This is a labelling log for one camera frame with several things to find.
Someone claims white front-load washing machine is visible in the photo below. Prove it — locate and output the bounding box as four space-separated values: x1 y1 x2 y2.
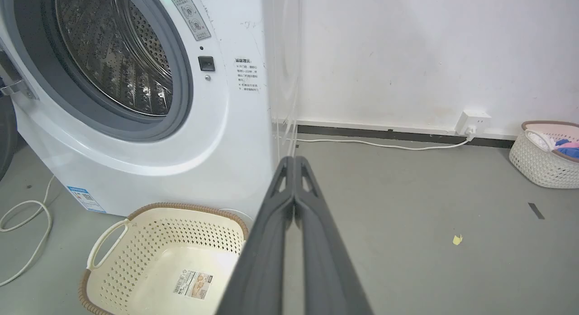
0 0 302 219

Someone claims cream basket with brown rim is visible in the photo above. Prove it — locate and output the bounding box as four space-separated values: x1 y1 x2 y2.
77 202 250 315

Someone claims black round washer door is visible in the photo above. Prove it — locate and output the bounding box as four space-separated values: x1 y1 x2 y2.
0 94 19 182

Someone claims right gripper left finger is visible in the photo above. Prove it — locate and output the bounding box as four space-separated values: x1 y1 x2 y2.
216 156 296 315

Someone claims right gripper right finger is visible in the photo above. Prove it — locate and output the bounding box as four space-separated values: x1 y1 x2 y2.
294 156 375 315

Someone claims grey warning sticker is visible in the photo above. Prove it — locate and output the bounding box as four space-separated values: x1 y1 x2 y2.
163 0 212 41

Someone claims white woven laundry basket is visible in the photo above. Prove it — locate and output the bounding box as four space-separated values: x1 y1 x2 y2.
508 120 579 189

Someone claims white power cable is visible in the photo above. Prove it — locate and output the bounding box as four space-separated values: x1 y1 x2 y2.
296 127 477 152

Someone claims printed basket price sticker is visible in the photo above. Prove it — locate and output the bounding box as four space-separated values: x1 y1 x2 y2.
171 269 214 301

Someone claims steel perforated washer drum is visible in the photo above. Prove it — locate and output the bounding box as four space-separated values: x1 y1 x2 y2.
54 0 174 118

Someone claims white wall socket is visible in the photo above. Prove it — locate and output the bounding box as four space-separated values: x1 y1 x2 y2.
454 109 492 137

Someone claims white floor cable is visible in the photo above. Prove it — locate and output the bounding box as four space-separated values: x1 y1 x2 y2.
0 174 54 288

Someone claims grey rubber door gasket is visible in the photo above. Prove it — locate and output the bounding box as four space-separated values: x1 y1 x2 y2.
1 0 195 143

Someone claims small printed text label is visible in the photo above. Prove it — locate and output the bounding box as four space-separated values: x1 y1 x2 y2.
234 57 261 94

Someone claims metal door hinge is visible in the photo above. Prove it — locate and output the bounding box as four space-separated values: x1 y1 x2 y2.
0 49 38 101

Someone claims blue energy label sticker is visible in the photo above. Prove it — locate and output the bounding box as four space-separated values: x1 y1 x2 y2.
66 185 107 214

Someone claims white cloth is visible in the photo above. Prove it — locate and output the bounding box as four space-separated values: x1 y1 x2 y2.
527 131 557 152

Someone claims blue cloth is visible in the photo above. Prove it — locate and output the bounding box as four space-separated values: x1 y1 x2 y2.
555 139 579 160

